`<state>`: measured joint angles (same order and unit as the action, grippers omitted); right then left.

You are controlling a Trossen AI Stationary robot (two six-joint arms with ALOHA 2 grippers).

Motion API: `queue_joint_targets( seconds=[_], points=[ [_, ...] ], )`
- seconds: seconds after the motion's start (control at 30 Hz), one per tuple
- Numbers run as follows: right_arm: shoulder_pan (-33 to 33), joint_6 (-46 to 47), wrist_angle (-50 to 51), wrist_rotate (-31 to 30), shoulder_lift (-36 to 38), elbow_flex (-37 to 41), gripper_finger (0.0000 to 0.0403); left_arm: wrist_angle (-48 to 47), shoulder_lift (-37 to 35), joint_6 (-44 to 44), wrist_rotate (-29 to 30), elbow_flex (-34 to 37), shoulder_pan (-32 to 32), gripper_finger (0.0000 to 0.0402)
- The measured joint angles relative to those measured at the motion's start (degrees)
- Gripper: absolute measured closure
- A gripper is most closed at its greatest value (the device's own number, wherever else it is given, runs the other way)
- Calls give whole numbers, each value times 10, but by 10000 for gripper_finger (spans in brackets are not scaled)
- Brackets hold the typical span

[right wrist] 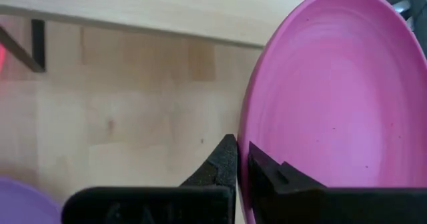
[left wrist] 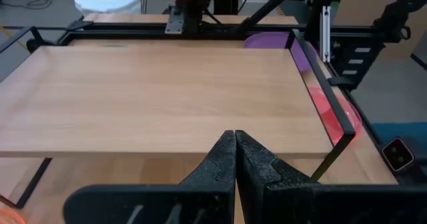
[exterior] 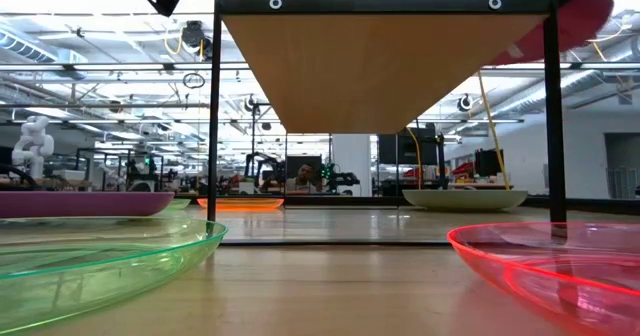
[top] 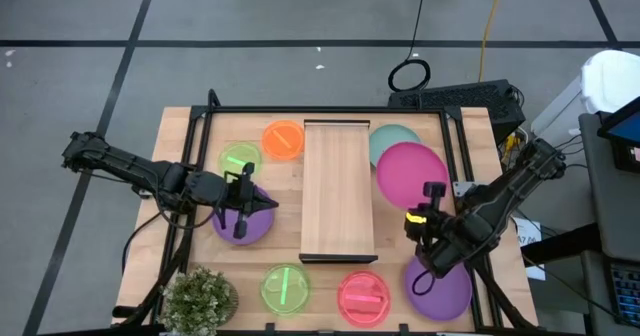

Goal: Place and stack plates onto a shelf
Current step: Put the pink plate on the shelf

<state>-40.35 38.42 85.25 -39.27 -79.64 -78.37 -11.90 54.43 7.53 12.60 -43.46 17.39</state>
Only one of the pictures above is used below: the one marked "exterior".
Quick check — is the large black screen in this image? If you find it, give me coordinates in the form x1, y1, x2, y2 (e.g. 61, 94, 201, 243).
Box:
377, 127, 439, 166

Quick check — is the wooden tray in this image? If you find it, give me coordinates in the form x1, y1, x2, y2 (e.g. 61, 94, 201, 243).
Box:
206, 0, 569, 248

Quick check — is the orange transparent plate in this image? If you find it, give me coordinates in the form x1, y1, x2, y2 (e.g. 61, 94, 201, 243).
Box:
196, 197, 285, 212

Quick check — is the person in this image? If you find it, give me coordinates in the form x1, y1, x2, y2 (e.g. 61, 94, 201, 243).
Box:
284, 163, 324, 195

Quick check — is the grey door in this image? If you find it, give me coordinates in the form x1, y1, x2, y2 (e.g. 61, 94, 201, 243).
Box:
603, 132, 640, 200

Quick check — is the purple plate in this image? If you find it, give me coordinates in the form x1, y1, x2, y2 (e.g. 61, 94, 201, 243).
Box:
0, 190, 175, 219
484, 0, 615, 67

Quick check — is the pale teal plate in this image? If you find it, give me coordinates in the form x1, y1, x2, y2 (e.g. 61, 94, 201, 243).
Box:
401, 189, 530, 213

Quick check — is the red transparent plate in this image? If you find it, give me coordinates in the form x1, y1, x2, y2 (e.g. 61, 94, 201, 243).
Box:
446, 221, 640, 336

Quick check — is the white pillar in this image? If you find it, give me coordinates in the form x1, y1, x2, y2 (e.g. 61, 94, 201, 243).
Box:
331, 133, 373, 198

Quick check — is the black cable loop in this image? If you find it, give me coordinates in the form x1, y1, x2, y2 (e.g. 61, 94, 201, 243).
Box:
181, 71, 207, 90

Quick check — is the black frame workstation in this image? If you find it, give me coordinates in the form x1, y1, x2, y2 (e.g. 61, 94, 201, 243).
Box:
74, 147, 165, 193

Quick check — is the small black monitor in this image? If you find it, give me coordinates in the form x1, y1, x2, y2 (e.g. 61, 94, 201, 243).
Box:
473, 148, 505, 178

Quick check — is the red object on table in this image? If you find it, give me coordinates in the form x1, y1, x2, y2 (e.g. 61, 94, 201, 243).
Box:
451, 161, 476, 180

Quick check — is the thin yellow hanging cable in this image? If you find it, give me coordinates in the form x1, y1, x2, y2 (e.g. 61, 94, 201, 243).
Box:
405, 125, 424, 198

